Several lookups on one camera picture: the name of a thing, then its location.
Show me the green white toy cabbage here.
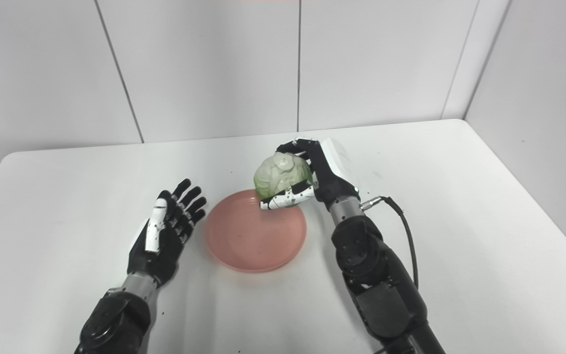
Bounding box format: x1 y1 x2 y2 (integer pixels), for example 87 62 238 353
254 152 312 208

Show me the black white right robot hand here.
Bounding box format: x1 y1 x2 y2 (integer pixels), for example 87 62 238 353
259 138 362 212

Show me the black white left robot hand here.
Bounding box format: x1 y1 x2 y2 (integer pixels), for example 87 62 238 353
127 178 208 288

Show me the pink round plate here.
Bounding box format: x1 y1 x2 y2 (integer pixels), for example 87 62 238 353
205 189 308 273

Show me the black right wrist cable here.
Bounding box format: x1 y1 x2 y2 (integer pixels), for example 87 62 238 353
360 195 420 291

